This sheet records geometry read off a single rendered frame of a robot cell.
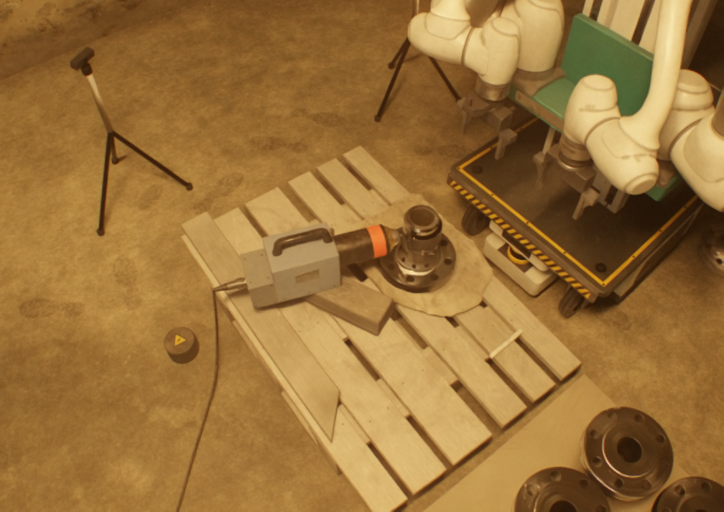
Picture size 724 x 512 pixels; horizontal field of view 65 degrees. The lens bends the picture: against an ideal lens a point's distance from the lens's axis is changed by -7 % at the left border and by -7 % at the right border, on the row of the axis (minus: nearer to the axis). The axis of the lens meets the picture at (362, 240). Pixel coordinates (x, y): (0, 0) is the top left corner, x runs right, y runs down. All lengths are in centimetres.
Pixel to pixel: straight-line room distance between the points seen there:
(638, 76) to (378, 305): 102
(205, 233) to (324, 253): 57
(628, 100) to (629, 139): 57
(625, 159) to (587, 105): 16
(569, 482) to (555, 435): 33
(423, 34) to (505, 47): 21
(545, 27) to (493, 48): 31
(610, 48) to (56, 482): 211
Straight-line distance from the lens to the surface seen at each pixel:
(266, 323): 199
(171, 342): 214
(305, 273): 185
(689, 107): 164
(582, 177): 156
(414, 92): 301
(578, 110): 144
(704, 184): 157
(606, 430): 184
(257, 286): 185
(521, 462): 200
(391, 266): 207
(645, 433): 188
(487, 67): 158
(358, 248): 188
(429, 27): 159
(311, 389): 187
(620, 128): 136
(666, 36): 136
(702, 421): 229
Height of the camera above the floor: 187
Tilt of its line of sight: 52 degrees down
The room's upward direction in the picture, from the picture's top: straight up
